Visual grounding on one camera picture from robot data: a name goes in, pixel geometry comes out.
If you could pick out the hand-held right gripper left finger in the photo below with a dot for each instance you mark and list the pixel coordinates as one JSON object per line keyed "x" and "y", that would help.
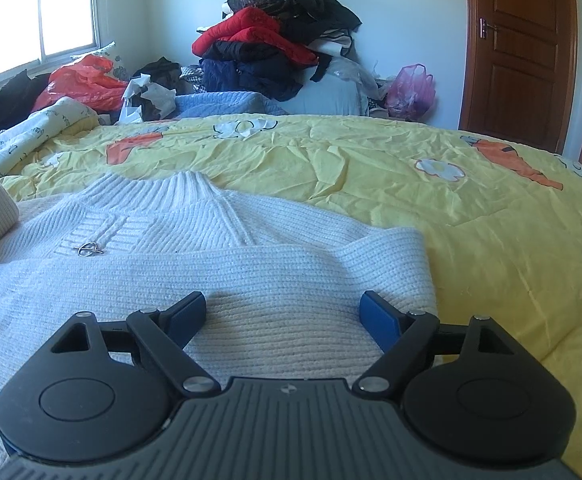
{"x": 190, "y": 316}

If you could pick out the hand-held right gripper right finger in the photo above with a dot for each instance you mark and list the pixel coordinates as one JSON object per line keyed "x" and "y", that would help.
{"x": 378, "y": 319}

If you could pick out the white knit sweater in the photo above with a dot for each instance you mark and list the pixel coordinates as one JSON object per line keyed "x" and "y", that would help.
{"x": 271, "y": 270}

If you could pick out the dark clothes heap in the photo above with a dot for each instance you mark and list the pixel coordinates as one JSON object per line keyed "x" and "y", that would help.
{"x": 158, "y": 67}

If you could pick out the black clothes pile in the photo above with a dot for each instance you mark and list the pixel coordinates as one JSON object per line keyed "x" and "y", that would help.
{"x": 311, "y": 0}

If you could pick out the silver brooch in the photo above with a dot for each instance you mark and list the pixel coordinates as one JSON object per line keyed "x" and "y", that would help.
{"x": 88, "y": 249}

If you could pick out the yellow printed bed quilt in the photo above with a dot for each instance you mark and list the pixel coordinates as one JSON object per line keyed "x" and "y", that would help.
{"x": 371, "y": 185}

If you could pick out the blue knit blanket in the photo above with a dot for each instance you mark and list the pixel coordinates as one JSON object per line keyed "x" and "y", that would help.
{"x": 221, "y": 105}

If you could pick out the crumpled white plastic bag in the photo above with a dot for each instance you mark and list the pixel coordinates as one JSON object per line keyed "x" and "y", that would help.
{"x": 158, "y": 97}

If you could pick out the grey pillow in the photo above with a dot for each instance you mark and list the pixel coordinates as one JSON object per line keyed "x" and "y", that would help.
{"x": 331, "y": 99}

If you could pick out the pink plastic bag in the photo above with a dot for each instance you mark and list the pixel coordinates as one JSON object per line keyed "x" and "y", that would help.
{"x": 411, "y": 92}

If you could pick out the white printed quilt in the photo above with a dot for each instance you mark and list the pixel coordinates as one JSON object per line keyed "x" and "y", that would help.
{"x": 31, "y": 130}

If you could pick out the clear plastic bag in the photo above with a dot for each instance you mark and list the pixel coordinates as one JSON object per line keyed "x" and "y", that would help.
{"x": 351, "y": 72}

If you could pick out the navy padded jacket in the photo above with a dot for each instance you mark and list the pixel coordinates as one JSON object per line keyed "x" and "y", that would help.
{"x": 251, "y": 70}

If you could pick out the red plastic bag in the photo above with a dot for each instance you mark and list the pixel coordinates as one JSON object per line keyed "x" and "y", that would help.
{"x": 81, "y": 82}

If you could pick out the white floral pillow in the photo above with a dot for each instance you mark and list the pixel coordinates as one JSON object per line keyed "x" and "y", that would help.
{"x": 118, "y": 62}

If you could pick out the white and grey garments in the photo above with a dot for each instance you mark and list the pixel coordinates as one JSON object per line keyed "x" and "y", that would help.
{"x": 333, "y": 42}

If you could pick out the black garment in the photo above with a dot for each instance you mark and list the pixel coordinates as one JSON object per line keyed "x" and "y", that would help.
{"x": 6, "y": 100}

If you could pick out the brown wooden door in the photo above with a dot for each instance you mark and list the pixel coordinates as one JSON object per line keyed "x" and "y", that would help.
{"x": 516, "y": 60}

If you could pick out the red padded jacket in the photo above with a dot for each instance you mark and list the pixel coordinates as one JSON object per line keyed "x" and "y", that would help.
{"x": 251, "y": 25}

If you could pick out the window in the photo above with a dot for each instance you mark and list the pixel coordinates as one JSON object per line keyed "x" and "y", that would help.
{"x": 36, "y": 20}

